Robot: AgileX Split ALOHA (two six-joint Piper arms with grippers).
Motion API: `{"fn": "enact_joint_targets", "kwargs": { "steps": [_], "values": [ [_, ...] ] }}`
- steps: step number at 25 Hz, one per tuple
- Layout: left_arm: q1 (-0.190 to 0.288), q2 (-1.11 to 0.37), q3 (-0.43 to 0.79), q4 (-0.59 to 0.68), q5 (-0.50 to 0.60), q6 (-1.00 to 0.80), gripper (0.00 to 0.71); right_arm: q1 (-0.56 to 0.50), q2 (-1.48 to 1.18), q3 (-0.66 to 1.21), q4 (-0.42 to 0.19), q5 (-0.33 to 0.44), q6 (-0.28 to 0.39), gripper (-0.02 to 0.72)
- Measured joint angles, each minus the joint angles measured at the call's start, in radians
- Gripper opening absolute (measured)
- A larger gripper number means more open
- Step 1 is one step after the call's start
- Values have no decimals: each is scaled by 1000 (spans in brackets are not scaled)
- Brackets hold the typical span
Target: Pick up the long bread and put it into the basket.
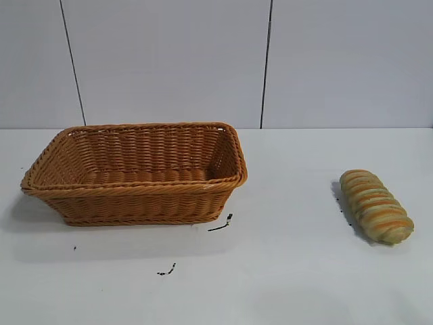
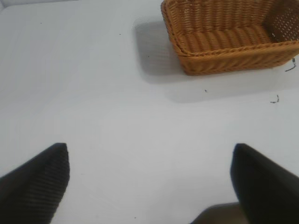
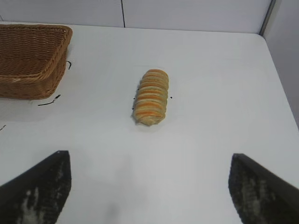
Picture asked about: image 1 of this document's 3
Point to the long twisted striped bread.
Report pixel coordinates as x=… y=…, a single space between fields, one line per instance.
x=375 y=206

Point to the brown woven wicker basket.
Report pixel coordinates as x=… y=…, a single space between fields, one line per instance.
x=135 y=203

